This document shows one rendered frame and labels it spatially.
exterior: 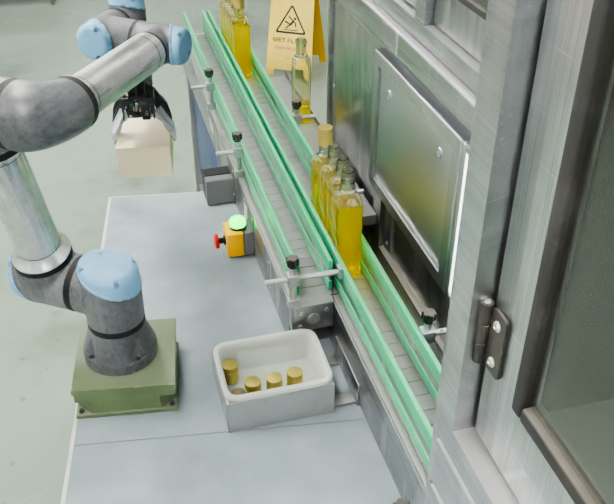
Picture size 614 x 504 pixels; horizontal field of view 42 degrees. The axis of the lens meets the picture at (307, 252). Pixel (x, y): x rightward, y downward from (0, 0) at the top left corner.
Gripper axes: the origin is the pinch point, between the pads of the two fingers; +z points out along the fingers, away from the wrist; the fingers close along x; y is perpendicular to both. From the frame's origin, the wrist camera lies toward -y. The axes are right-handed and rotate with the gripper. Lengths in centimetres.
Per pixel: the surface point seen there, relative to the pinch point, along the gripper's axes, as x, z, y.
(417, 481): 47, 23, 87
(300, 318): 32, 25, 39
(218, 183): 16.3, 28.2, -27.0
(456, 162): 59, -17, 50
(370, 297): 48, 22, 37
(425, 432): 48, 15, 84
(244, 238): 22.0, 29.7, -0.2
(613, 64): 39, -69, 134
